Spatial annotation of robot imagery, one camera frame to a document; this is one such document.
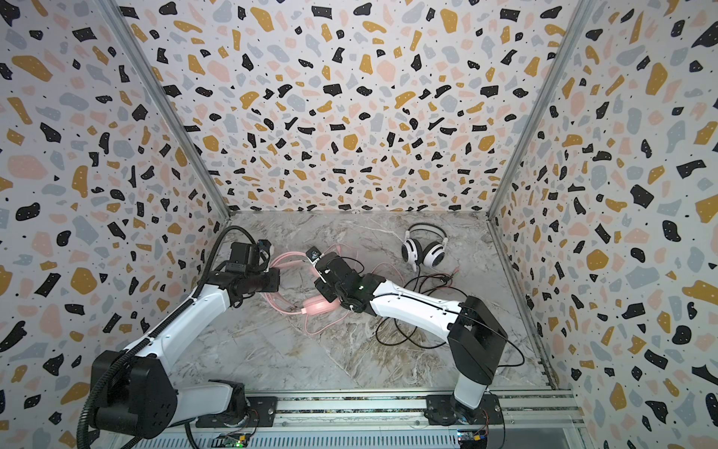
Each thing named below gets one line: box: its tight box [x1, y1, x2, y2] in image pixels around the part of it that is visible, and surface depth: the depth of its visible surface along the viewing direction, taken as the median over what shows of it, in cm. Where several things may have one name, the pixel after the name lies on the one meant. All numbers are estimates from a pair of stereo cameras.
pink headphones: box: [269, 251, 341, 317], surface depth 79 cm
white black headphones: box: [401, 222, 449, 273], surface depth 102 cm
